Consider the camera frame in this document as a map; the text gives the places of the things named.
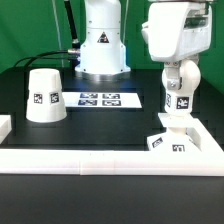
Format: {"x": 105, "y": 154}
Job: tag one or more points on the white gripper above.
{"x": 176, "y": 31}

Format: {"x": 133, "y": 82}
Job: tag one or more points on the white lamp bulb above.
{"x": 180, "y": 102}

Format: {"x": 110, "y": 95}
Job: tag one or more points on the white lamp base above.
{"x": 175, "y": 138}

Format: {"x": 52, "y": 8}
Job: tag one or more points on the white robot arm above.
{"x": 103, "y": 55}

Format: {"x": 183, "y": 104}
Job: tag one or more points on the white lamp shade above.
{"x": 45, "y": 102}

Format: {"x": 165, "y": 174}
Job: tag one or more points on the white marker sheet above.
{"x": 101, "y": 100}

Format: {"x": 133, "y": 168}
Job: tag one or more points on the white fence frame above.
{"x": 164, "y": 160}

